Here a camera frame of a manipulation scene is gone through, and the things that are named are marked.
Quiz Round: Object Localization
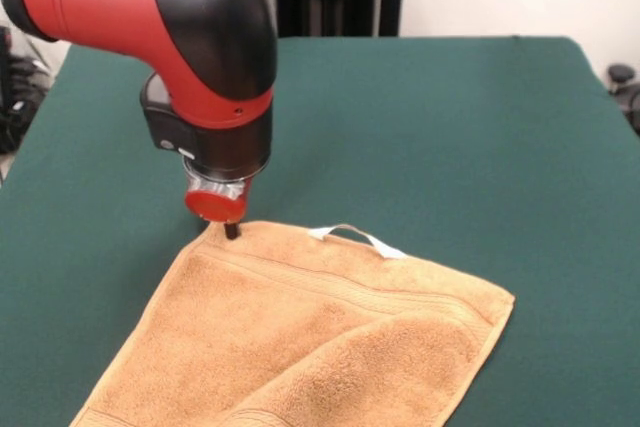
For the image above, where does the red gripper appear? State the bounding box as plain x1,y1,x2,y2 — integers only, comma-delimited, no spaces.
183,175,257,241

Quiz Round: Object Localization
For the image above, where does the tan terry towel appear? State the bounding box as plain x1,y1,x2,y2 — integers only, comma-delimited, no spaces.
68,219,516,427

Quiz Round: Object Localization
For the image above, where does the dark green table cloth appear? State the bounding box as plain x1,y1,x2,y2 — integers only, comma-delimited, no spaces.
0,35,640,427

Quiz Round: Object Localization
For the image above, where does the dark stand base foot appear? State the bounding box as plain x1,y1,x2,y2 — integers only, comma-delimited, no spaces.
606,63,640,137

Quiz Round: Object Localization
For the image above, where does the black equipment with cables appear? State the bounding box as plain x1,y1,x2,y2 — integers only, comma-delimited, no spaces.
0,25,71,154

